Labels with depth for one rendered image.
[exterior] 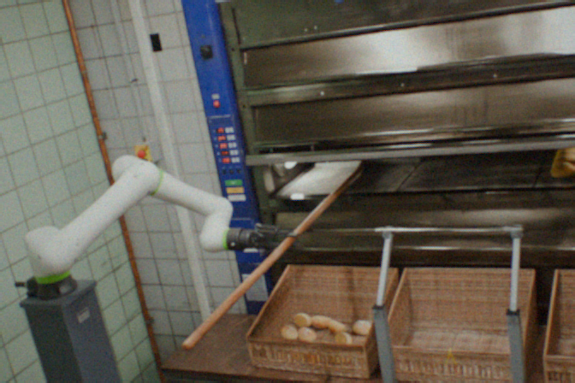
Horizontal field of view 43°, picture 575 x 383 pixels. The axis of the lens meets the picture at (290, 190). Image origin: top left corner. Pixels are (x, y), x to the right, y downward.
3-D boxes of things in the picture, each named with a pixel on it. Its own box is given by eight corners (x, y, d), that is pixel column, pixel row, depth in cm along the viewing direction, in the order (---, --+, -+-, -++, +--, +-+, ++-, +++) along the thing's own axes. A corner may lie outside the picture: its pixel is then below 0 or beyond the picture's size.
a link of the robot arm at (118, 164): (113, 182, 268) (126, 152, 269) (102, 177, 279) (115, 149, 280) (155, 200, 278) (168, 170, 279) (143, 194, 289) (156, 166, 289)
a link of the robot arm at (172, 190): (145, 199, 286) (159, 193, 277) (151, 173, 290) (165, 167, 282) (219, 230, 305) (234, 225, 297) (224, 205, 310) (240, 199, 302)
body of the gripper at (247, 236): (246, 226, 292) (266, 226, 288) (250, 245, 294) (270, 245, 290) (237, 232, 285) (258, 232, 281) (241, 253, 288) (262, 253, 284)
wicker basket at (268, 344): (297, 315, 356) (287, 263, 348) (407, 321, 329) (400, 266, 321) (249, 368, 315) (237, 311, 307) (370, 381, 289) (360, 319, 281)
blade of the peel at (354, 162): (419, 162, 355) (419, 157, 354) (316, 168, 378) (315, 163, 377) (435, 142, 386) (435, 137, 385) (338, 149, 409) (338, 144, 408)
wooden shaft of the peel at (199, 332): (190, 352, 211) (188, 344, 210) (181, 352, 212) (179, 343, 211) (364, 170, 358) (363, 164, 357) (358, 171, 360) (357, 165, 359)
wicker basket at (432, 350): (411, 321, 329) (403, 266, 321) (542, 327, 305) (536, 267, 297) (380, 380, 288) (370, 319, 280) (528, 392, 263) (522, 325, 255)
